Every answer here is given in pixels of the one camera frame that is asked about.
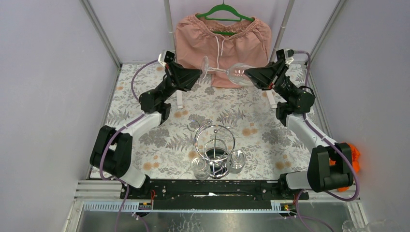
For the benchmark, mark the orange cloth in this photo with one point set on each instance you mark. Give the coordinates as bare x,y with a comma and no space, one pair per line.
355,164

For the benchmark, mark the green clothes hanger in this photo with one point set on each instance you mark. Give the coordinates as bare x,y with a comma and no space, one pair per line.
229,12

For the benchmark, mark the chrome wine glass rack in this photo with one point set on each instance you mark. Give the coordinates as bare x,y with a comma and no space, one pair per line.
214,142

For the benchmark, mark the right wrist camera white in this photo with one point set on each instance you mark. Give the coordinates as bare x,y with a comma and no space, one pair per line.
285,55

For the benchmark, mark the floral table mat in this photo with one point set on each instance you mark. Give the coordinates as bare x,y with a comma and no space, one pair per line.
166,151

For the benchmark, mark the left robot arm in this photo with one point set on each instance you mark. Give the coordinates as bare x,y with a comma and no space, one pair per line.
112,152

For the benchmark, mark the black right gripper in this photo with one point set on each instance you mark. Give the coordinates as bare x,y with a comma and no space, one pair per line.
269,77

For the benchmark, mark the pink shorts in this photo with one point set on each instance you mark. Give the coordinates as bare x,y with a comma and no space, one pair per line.
224,45

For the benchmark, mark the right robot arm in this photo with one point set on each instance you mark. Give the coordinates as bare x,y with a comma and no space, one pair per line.
330,166

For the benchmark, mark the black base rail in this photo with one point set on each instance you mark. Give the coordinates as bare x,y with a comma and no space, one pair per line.
168,194

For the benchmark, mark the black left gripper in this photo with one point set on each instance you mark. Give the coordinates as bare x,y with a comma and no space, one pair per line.
174,76

